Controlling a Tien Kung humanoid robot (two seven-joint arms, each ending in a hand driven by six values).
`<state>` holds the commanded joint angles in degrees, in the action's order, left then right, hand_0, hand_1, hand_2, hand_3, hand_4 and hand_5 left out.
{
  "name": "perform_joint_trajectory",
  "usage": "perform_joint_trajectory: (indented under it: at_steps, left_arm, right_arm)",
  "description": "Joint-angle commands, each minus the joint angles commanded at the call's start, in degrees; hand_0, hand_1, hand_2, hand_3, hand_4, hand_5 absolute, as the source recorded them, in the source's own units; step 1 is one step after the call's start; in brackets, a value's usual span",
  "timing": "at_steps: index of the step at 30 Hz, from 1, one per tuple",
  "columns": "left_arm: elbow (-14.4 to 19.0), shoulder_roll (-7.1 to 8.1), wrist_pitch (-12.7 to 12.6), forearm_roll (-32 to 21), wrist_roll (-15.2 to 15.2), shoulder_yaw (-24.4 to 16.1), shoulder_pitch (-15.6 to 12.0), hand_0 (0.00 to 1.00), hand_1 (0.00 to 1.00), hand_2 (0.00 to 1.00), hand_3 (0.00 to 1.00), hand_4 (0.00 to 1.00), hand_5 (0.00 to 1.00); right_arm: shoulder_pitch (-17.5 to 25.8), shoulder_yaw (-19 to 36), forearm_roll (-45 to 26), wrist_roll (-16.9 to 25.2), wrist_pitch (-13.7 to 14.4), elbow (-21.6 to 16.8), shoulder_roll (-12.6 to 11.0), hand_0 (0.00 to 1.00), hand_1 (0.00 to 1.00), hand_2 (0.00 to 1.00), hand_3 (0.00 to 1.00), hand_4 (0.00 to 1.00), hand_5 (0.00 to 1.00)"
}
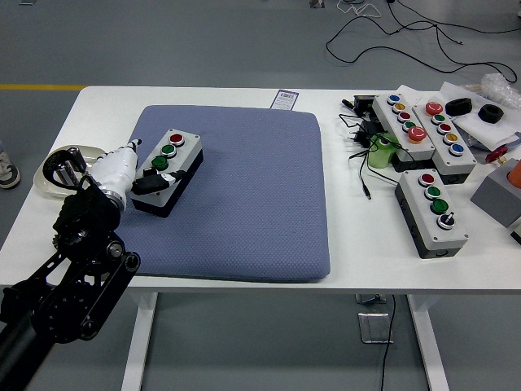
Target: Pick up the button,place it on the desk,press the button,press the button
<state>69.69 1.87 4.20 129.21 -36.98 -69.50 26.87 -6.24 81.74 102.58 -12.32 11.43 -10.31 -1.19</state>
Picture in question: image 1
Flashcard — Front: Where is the long black floor cable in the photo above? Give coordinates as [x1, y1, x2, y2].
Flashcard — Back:
[325, 0, 521, 82]

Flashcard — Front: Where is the yellow floor tape line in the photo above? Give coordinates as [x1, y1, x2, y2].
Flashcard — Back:
[0, 84, 86, 91]

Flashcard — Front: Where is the black rectangular device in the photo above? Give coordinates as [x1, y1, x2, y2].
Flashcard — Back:
[340, 94, 376, 112]

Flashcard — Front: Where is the grey four-button control box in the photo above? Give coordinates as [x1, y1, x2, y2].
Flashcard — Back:
[129, 129, 204, 219]

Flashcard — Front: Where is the orange object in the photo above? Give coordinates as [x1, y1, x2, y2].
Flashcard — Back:
[506, 159, 521, 187]

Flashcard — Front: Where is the dark metal cylinder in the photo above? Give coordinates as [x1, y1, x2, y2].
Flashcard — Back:
[56, 160, 81, 185]
[67, 147, 87, 170]

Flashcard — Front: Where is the person's shoe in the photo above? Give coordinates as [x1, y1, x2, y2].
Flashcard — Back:
[0, 140, 21, 191]

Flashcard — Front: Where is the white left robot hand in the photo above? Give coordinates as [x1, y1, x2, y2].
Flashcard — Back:
[87, 138, 189, 196]

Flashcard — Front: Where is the white foam sheet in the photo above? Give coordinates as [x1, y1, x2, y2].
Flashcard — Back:
[439, 81, 521, 152]

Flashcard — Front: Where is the clear bubble wrap bag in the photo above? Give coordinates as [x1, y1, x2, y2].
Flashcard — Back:
[479, 72, 521, 109]

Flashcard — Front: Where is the grey block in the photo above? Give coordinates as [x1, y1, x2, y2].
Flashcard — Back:
[470, 158, 521, 229]

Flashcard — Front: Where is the blue-grey padded mat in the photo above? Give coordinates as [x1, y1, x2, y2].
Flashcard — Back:
[116, 104, 331, 284]

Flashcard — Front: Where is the white table leg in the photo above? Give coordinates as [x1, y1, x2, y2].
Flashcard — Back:
[120, 292, 159, 391]
[406, 293, 451, 391]

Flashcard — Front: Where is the black power plug adapter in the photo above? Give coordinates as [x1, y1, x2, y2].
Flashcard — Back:
[345, 120, 383, 144]

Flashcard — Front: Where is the white shallow dish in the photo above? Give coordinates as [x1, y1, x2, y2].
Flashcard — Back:
[33, 145, 110, 200]

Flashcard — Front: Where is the purple label card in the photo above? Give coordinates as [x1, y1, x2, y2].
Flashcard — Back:
[270, 89, 300, 110]

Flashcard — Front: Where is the red valve handle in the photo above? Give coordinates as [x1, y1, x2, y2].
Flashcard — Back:
[484, 147, 510, 164]

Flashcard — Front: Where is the black cord with barrel plug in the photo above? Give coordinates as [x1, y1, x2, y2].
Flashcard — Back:
[338, 113, 402, 200]

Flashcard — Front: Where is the five-button box, red mushroom end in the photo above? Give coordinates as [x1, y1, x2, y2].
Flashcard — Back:
[411, 100, 478, 185]

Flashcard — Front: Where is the white floor cable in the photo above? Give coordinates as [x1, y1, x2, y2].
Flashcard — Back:
[336, 0, 382, 20]

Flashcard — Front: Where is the black cable under table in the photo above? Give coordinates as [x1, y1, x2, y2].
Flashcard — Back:
[380, 295, 396, 391]

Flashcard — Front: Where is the four-button box with selector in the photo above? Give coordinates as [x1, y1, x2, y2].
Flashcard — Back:
[393, 169, 469, 260]

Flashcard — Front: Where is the black foam ring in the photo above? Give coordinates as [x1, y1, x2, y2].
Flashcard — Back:
[444, 97, 474, 117]
[477, 104, 505, 123]

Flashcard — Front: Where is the five-button box, blue end button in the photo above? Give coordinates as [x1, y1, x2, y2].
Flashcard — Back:
[372, 94, 436, 172]

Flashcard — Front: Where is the metal floor plate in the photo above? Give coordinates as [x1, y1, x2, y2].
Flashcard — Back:
[357, 311, 395, 345]

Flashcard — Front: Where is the light green plastic cup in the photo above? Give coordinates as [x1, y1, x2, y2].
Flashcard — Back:
[367, 135, 401, 169]

